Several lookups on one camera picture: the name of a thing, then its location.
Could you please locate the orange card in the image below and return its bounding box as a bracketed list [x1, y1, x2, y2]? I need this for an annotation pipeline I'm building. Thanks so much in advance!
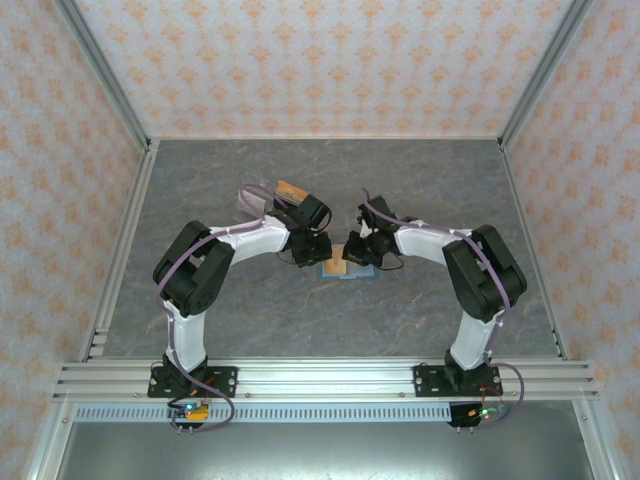
[322, 244, 349, 277]

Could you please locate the teal card holder wallet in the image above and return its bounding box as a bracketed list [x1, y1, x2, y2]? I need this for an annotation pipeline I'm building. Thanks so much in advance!
[317, 242, 377, 281]

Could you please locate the gold VIP card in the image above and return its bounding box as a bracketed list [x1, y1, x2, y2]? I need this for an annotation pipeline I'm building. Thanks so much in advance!
[276, 179, 310, 202]

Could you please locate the white cherry blossom card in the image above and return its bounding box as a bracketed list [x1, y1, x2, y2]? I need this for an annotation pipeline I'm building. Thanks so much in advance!
[239, 187, 274, 215]

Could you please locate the controller board with LEDs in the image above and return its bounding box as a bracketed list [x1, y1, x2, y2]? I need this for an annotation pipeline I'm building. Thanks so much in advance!
[167, 399, 211, 426]
[449, 402, 512, 430]

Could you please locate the grey metal panel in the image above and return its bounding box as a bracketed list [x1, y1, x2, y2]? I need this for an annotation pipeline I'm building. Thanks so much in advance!
[49, 422, 596, 480]

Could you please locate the aluminium mounting rail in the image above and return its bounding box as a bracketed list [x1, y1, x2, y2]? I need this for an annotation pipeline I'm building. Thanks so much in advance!
[52, 357, 601, 402]

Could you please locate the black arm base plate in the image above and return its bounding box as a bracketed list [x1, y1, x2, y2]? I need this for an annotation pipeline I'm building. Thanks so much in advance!
[412, 364, 502, 400]
[147, 365, 240, 400]

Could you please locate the aluminium side rail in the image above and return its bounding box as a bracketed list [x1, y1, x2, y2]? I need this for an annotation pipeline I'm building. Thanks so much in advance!
[498, 140, 570, 362]
[79, 139, 162, 362]

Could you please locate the grey slotted cable duct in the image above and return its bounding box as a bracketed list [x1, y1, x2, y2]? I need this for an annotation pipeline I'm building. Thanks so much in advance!
[73, 403, 454, 425]

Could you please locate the aluminium frame post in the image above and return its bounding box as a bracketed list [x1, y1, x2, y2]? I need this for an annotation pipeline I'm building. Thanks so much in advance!
[498, 0, 599, 151]
[52, 0, 154, 151]

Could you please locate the aluminium frame leg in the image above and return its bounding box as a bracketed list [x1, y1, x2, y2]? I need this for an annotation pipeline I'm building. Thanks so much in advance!
[572, 399, 626, 480]
[24, 399, 76, 480]

